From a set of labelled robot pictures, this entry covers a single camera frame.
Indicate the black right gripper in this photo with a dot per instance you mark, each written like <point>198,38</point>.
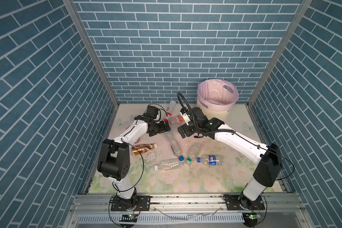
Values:
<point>185,128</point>

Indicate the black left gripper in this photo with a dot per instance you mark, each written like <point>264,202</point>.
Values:
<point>162,128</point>

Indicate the clear bottle red label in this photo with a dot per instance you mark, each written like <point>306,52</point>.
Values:
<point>173,120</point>

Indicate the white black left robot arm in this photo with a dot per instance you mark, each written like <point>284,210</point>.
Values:
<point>114,155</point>

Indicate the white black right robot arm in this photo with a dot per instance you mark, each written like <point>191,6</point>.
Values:
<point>267,158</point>

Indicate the beige bin pink liner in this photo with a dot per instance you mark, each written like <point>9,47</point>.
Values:
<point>216,98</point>

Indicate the clear bottle green cap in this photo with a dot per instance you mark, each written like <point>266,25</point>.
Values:
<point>193,152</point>

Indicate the amber tea bottle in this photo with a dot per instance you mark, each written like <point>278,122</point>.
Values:
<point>143,148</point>

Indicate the clear crushed bottle white cap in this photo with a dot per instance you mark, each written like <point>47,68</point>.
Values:
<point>167,165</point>

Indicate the clear Pepsi bottle blue cap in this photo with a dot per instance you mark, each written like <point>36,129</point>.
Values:
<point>210,160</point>

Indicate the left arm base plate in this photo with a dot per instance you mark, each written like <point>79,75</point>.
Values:
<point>135,203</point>

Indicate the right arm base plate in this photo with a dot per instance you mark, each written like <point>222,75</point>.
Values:
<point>241,202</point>

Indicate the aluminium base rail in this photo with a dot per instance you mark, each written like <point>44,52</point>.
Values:
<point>189,210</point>

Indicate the aluminium corner post left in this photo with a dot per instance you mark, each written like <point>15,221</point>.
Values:
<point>75,17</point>

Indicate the aluminium corner post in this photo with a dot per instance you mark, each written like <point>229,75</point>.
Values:
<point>300,12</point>
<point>75,17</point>

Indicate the aluminium corner post right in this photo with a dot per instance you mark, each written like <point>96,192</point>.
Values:
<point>300,12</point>

